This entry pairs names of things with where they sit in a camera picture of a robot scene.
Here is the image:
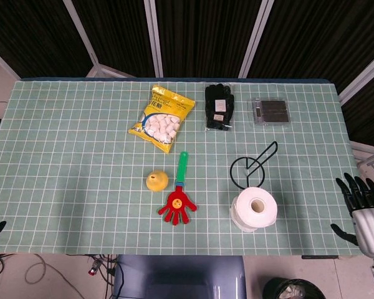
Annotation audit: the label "clear case with dark insert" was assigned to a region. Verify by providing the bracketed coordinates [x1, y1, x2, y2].
[251, 98, 292, 126]

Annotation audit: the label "red tipped plug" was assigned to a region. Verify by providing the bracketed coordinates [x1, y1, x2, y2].
[87, 260, 101, 277]

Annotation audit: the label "grey metal frame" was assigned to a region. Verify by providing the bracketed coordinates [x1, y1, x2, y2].
[350, 140, 374, 182]

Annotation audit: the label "green checked tablecloth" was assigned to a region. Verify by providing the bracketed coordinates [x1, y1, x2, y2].
[0, 79, 361, 257]

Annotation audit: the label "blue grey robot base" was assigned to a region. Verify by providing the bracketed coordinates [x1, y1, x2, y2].
[112, 254, 247, 299]

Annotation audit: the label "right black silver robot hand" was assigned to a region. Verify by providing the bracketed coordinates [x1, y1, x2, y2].
[330, 172, 374, 260]

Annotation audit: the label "grey floor cable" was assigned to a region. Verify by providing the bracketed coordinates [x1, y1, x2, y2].
[24, 254, 85, 299]

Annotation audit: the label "blue cable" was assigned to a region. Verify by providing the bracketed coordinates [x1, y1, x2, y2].
[112, 260, 126, 299]

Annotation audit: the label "black gloves in plastic pack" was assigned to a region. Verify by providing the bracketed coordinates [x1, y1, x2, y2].
[204, 82, 236, 132]

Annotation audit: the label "crumpled white paper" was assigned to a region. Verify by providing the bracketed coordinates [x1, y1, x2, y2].
[276, 283, 307, 299]

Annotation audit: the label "white screen foot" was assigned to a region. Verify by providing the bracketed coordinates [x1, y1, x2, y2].
[85, 63, 138, 78]

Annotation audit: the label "red green hand clapper toy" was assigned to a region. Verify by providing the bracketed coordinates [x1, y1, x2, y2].
[157, 151, 198, 225]

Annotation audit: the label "black screen panel white frame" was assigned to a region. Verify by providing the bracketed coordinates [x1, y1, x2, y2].
[338, 49, 374, 147]
[0, 0, 99, 79]
[144, 0, 274, 78]
[63, 0, 163, 78]
[239, 0, 374, 94]

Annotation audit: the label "white toilet paper roll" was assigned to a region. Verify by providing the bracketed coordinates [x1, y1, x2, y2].
[229, 186, 279, 233]

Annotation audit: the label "black wire roll holder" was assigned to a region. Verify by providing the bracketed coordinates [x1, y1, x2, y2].
[229, 140, 279, 189]

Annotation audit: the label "yellow pear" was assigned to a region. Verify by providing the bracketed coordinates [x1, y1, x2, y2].
[146, 169, 170, 192]

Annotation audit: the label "yellow marshmallow bag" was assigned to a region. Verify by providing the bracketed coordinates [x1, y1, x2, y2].
[127, 83, 196, 155]

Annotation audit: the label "black trash bin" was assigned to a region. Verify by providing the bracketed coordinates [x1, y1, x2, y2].
[262, 277, 327, 299]

